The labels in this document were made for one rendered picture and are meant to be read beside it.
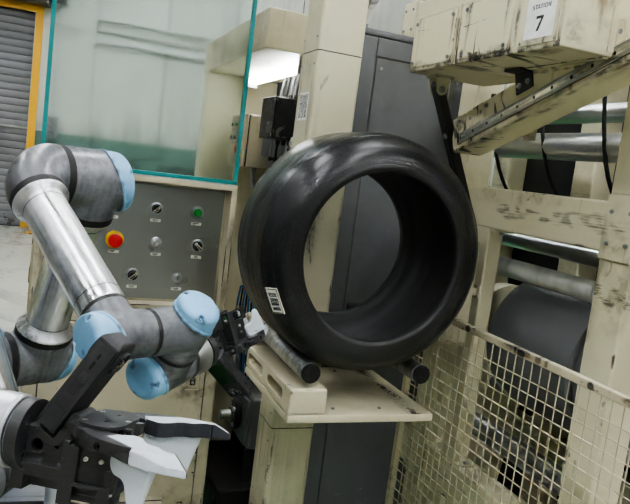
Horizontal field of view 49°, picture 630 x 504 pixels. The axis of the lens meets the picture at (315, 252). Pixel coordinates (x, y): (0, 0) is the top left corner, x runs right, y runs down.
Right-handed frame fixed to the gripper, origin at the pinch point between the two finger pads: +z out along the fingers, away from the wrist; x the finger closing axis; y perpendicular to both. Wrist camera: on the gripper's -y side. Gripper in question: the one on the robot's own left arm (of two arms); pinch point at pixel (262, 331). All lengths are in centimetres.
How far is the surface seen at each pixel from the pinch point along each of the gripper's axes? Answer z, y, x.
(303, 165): 16.3, 31.2, -9.5
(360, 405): 26.1, -26.7, -2.9
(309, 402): 10.8, -19.7, 0.6
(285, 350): 19.1, -9.4, 9.3
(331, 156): 19.5, 31.6, -15.0
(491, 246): 84, -2, -25
